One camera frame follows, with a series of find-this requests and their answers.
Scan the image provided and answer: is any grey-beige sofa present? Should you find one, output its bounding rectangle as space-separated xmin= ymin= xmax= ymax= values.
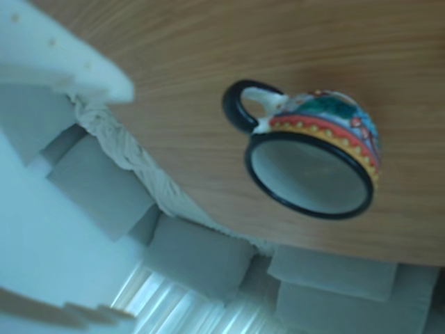
xmin=34 ymin=121 xmax=445 ymax=334

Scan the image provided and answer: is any white knitted blanket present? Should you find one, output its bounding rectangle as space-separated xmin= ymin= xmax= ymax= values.
xmin=67 ymin=92 xmax=275 ymax=260

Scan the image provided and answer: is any colourful painted ceramic cup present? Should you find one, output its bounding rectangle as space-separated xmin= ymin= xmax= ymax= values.
xmin=221 ymin=79 xmax=383 ymax=221

